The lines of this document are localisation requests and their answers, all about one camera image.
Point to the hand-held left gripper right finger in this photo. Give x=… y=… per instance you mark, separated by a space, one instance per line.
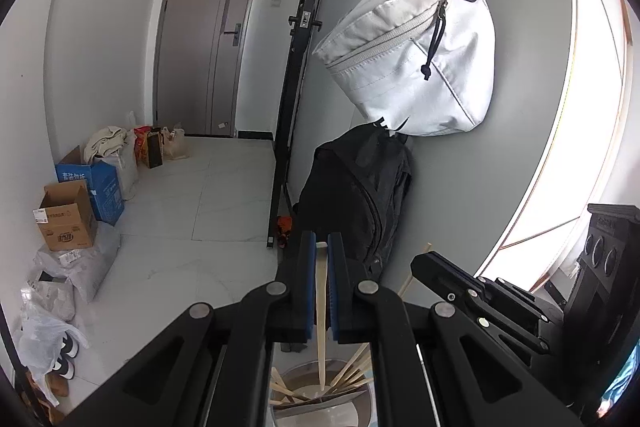
x=334 y=302

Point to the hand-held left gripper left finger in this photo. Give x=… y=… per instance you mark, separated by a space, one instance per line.
x=310 y=287

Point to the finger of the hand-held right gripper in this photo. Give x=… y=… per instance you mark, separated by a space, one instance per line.
x=465 y=302
x=530 y=307

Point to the pale bamboo chopstick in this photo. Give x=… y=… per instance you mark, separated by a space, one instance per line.
x=321 y=357
x=404 y=287

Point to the bundle of chopsticks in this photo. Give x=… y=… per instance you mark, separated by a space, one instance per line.
x=357 y=364

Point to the white plastic cup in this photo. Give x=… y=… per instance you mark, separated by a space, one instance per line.
x=320 y=417

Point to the white fabric shoulder bag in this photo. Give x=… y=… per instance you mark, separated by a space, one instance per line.
x=410 y=57

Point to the small orange black object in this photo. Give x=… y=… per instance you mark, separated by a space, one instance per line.
x=286 y=229

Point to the black backpack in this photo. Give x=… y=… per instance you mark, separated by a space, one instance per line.
x=350 y=197

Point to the beige plastic bag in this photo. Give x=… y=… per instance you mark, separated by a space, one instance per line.
x=175 y=144

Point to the dark paper bag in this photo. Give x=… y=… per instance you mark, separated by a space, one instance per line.
x=155 y=149

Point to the white sack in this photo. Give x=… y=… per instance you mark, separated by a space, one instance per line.
x=127 y=172

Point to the red snack bag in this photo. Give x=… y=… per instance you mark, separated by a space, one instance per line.
x=141 y=144

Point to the blue cardboard box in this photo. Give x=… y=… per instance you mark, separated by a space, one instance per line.
x=107 y=192

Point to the white plastic parcel bag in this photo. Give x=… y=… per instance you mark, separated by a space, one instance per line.
x=85 y=272

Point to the brown cardboard box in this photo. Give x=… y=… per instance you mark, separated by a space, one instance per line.
x=70 y=227

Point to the beige cloth bundle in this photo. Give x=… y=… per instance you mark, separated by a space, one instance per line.
x=105 y=142

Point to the black white slippers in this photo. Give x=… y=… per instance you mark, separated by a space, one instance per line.
x=65 y=357

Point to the grey printed parcel bag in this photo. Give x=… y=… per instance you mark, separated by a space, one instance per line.
x=47 y=299

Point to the grey door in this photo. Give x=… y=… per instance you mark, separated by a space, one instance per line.
x=200 y=32

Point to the brown shoes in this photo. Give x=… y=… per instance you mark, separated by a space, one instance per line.
x=50 y=387

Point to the clear plastic bag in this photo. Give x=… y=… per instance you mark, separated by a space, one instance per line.
x=37 y=347

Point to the black metal rack frame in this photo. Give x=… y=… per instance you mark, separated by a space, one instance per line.
x=295 y=82

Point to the wooden window frame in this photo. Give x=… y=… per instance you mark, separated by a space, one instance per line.
x=624 y=57

